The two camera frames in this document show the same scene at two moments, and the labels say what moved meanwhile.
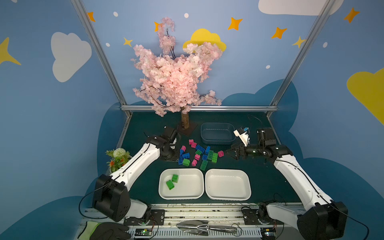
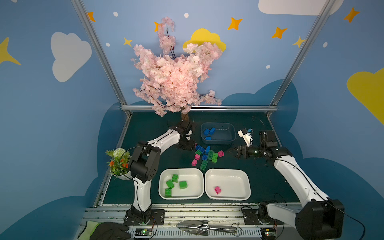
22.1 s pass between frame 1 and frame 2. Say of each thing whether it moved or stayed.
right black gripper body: stayed
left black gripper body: moved
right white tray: stayed
